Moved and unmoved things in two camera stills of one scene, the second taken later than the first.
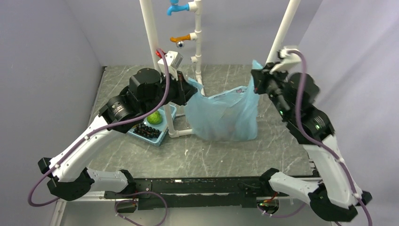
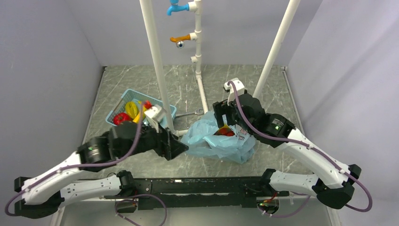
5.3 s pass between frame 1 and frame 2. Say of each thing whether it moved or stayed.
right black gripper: moved
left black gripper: moved
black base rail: stayed
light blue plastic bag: moved
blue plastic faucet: stayed
